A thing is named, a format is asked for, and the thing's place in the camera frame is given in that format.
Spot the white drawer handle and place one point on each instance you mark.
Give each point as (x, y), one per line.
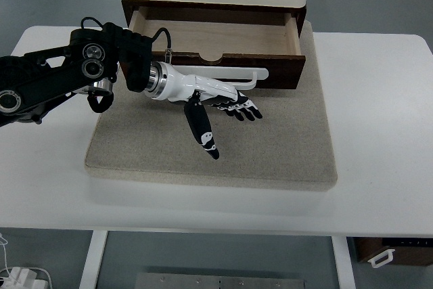
(242, 78)

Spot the white table leg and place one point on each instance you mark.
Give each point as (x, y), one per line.
(93, 260)
(344, 270)

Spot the grey metal plate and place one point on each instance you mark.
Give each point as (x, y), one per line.
(172, 280)

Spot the white table leg left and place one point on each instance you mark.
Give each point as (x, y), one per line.
(93, 260)

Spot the brown box with white handle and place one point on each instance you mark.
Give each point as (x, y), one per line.
(398, 251)

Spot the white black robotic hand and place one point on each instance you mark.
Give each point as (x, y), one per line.
(196, 92)

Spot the white table leg right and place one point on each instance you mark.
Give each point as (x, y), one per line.
(344, 270)

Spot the white power adapter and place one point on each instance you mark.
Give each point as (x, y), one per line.
(23, 278)

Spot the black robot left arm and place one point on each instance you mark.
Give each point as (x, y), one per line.
(39, 81)

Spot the brown wooden drawer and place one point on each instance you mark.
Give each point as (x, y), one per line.
(267, 38)

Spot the beige stone base slab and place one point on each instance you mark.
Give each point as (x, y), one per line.
(289, 148)

